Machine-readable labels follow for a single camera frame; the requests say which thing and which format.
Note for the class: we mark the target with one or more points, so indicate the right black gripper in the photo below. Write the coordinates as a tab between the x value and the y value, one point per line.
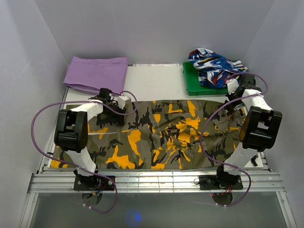
230	96

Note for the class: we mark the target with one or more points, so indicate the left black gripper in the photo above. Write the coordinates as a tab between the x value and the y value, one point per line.
118	120

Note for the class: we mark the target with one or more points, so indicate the camouflage cargo trousers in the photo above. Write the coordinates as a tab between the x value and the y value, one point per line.
166	135

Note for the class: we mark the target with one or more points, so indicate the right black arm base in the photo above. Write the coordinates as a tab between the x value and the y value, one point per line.
212	182

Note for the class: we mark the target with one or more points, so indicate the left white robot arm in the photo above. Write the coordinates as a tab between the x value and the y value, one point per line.
71	133

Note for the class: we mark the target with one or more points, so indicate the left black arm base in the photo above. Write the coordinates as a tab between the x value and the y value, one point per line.
93	183

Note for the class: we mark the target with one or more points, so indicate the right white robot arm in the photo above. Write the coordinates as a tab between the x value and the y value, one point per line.
258	131

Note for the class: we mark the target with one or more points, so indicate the folded purple trousers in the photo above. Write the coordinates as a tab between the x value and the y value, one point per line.
90	75

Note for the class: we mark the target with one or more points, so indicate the blue white patterned garment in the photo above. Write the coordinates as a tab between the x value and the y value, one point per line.
214	69

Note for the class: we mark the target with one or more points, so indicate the green plastic bin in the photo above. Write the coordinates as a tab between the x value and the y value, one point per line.
192	83

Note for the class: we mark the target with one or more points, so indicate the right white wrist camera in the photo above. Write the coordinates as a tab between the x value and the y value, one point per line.
232	85

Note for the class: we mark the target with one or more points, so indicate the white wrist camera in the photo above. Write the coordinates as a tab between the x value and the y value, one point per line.
232	85
122	100

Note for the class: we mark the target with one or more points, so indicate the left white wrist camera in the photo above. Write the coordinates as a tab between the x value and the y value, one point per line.
122	100

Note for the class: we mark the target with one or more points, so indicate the aluminium front rail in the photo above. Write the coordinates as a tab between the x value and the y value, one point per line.
148	181

